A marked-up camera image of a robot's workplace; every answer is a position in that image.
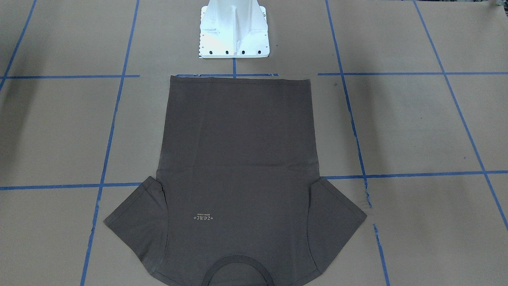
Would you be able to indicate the dark brown t-shirt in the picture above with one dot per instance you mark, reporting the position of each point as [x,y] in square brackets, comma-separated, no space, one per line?
[237,199]

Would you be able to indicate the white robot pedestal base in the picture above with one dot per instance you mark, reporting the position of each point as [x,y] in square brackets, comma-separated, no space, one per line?
[233,29]

